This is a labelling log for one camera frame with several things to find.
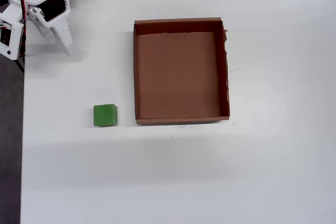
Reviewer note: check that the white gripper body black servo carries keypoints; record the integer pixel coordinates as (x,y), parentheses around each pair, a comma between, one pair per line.
(53,8)

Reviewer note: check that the brown cardboard box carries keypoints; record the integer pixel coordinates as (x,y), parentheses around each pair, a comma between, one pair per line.
(178,77)

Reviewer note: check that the green cube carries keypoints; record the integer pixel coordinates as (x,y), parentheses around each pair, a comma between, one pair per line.
(105,115)

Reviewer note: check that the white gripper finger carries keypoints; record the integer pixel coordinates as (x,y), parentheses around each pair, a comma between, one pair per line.
(43,24)
(64,35)

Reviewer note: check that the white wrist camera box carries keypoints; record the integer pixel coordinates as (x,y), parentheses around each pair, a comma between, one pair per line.
(9,37)

